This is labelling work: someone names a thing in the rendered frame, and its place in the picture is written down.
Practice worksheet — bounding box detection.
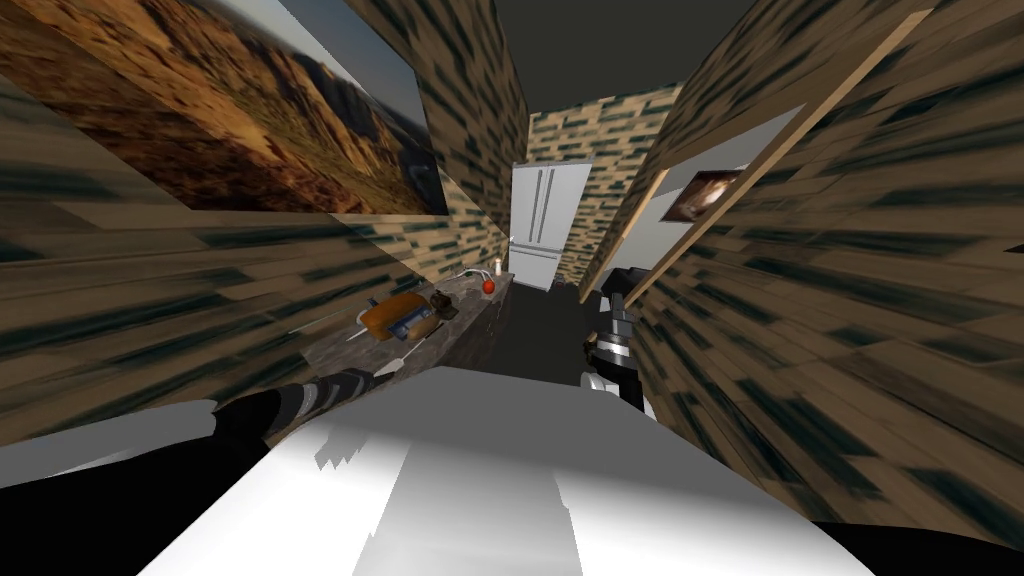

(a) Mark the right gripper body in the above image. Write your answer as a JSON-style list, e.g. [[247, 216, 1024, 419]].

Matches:
[[600, 266, 650, 300]]

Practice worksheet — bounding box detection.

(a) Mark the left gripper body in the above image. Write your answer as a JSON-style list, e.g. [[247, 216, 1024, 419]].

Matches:
[[340, 367, 395, 399]]

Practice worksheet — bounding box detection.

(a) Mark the white refrigerator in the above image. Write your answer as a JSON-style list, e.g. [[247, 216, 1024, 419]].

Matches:
[[507, 161, 594, 293]]

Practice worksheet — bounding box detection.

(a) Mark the small brown framed picture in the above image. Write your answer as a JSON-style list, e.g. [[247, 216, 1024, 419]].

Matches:
[[661, 168, 744, 225]]

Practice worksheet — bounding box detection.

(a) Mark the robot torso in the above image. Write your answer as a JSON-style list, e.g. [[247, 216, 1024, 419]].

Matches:
[[139, 366, 877, 576]]

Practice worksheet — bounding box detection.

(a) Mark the large brown landscape picture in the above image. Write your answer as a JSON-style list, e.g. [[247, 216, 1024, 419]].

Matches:
[[0, 0, 450, 217]]

